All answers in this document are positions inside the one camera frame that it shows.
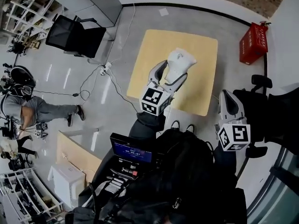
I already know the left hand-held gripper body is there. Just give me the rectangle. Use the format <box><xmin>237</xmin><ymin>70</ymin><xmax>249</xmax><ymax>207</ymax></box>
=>
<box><xmin>139</xmin><ymin>79</ymin><xmax>179</xmax><ymax>117</ymax></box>

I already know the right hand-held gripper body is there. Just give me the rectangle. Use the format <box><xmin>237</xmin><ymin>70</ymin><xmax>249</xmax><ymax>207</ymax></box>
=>
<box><xmin>215</xmin><ymin>116</ymin><xmax>251</xmax><ymax>152</ymax></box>

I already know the white cloth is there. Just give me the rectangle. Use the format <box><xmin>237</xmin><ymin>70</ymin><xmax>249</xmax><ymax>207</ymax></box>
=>
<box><xmin>163</xmin><ymin>47</ymin><xmax>198</xmax><ymax>85</ymax></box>

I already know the person's left forearm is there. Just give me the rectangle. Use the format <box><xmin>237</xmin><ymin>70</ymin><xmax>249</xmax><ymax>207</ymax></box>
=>
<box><xmin>128</xmin><ymin>111</ymin><xmax>167</xmax><ymax>146</ymax></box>

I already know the person's right forearm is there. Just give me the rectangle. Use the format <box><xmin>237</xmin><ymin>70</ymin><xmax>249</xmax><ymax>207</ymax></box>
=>
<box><xmin>213</xmin><ymin>145</ymin><xmax>239</xmax><ymax>181</ymax></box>

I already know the square wooden table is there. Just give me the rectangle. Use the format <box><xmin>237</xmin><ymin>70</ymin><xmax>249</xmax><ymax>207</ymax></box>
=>
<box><xmin>126</xmin><ymin>29</ymin><xmax>219</xmax><ymax>117</ymax></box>

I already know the black mesh office chair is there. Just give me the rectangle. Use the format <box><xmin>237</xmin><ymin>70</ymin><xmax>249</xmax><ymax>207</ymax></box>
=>
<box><xmin>232</xmin><ymin>74</ymin><xmax>299</xmax><ymax>159</ymax></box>

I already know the white power strip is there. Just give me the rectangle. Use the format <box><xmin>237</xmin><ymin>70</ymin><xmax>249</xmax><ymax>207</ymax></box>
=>
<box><xmin>100</xmin><ymin>63</ymin><xmax>113</xmax><ymax>77</ymax></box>

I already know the black chest monitor screen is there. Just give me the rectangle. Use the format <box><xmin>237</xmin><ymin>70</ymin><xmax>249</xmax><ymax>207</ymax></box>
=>
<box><xmin>109</xmin><ymin>132</ymin><xmax>154</xmax><ymax>166</ymax></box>

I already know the red fire extinguisher box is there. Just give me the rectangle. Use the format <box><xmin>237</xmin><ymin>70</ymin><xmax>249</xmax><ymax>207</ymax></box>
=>
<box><xmin>239</xmin><ymin>21</ymin><xmax>272</xmax><ymax>66</ymax></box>

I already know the person's black jacket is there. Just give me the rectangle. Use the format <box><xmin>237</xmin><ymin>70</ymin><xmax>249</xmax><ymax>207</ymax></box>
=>
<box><xmin>64</xmin><ymin>124</ymin><xmax>248</xmax><ymax>224</ymax></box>

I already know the black chest rig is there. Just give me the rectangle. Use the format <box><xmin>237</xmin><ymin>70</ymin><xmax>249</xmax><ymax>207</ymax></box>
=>
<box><xmin>104</xmin><ymin>162</ymin><xmax>141</xmax><ymax>197</ymax></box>

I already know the black cantilever chair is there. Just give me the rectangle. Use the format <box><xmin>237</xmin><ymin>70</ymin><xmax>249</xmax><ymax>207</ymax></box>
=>
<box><xmin>45</xmin><ymin>14</ymin><xmax>107</xmax><ymax>64</ymax></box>

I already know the light wooden desk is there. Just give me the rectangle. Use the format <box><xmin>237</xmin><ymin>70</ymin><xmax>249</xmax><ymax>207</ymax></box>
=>
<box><xmin>56</xmin><ymin>129</ymin><xmax>104</xmax><ymax>187</ymax></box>

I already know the white microwave oven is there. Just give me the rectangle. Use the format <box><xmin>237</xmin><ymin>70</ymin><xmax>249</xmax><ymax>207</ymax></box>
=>
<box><xmin>47</xmin><ymin>163</ymin><xmax>86</xmax><ymax>210</ymax></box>

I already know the white open shelf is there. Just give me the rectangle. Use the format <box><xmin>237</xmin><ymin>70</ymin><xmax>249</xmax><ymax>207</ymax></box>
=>
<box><xmin>4</xmin><ymin>0</ymin><xmax>64</xmax><ymax>41</ymax></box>

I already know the white storage rack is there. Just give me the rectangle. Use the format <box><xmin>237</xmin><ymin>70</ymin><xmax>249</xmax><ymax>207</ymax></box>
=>
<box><xmin>0</xmin><ymin>166</ymin><xmax>64</xmax><ymax>224</ymax></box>

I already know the white floor cable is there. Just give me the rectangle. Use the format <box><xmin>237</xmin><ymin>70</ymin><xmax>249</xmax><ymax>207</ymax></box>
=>
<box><xmin>107</xmin><ymin>70</ymin><xmax>141</xmax><ymax>113</ymax></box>

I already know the white wall cable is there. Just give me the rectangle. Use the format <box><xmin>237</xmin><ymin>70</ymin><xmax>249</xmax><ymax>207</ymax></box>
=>
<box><xmin>108</xmin><ymin>0</ymin><xmax>137</xmax><ymax>67</ymax></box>

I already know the black power adapter cable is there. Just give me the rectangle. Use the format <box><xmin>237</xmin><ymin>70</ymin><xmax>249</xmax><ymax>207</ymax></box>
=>
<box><xmin>32</xmin><ymin>65</ymin><xmax>106</xmax><ymax>103</ymax></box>

